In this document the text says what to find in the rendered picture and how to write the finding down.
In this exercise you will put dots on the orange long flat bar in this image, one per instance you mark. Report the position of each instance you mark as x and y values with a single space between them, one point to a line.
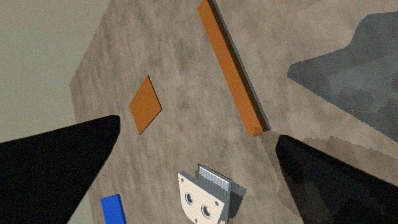
232 70

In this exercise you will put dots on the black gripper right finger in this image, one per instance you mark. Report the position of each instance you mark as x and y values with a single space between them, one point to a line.
327 190

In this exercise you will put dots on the blue flat square plate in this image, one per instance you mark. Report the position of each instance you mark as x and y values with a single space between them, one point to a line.
113 210

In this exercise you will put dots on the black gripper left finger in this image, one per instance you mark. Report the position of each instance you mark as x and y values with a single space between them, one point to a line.
43 177

